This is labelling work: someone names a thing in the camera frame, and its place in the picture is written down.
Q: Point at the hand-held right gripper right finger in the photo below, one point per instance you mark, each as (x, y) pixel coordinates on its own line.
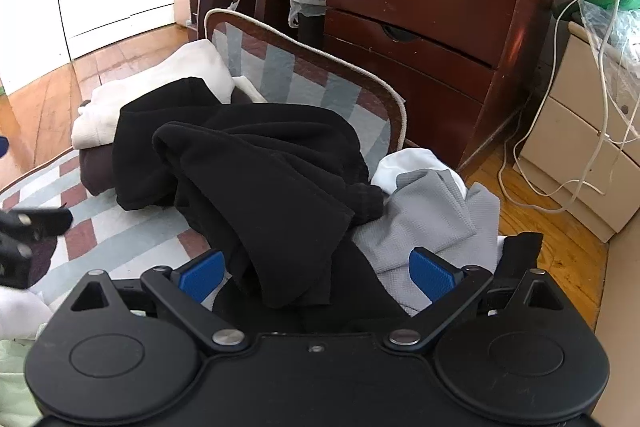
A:
(430, 272)

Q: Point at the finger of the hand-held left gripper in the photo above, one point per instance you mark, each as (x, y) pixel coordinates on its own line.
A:
(30, 221)

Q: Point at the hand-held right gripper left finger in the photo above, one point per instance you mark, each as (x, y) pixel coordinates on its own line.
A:
(202, 277)

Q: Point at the black sweater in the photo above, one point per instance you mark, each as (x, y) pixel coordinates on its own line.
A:
(260, 177)

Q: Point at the grey garment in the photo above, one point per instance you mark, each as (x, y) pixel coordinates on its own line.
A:
(430, 217)

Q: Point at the black cloth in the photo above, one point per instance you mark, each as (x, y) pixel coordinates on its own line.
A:
(360, 302)

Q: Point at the brown folded garment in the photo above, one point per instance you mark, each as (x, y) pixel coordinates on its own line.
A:
(97, 167)

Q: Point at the white cloth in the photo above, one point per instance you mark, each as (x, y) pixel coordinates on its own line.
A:
(20, 312)

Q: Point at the white garment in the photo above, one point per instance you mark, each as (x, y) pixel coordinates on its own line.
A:
(410, 164)

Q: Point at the light green cloth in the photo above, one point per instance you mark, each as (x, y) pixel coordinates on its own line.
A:
(12, 377)

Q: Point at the dark wood dresser drawer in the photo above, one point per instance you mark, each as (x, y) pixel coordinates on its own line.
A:
(425, 2)
(400, 107)
(440, 72)

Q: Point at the white appliance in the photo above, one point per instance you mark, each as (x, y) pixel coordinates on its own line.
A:
(30, 32)

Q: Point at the beige nightstand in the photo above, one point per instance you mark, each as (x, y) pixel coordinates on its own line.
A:
(560, 132)

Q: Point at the white folded sweater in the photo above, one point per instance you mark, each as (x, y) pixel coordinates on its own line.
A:
(190, 67)

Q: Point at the checkered rug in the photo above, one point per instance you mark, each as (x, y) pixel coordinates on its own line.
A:
(310, 82)

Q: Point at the dark wood dresser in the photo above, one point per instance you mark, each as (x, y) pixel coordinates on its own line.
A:
(525, 32)

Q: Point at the black trash bin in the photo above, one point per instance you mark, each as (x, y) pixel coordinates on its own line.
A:
(307, 22)

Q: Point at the clear plastic bag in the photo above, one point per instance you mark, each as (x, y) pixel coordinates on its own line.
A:
(625, 37)

